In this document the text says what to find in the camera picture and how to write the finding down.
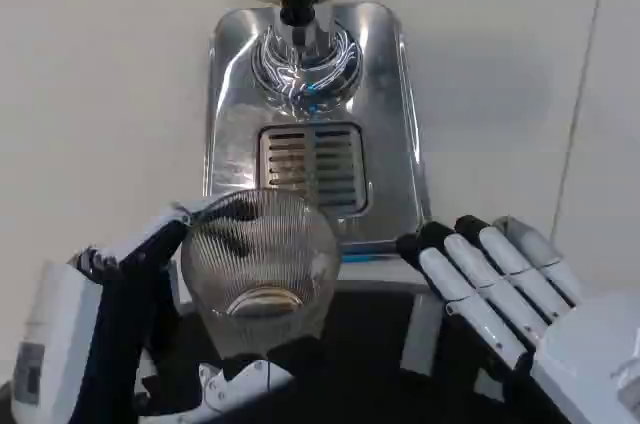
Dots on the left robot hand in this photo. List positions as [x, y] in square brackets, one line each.
[115, 324]

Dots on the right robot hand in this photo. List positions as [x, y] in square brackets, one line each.
[500, 284]

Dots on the clear ribbed glass cup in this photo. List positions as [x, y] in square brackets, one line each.
[260, 254]

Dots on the steel drip tray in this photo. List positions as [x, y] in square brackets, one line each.
[385, 144]

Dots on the slotted steel drain grid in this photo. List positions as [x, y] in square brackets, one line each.
[335, 164]

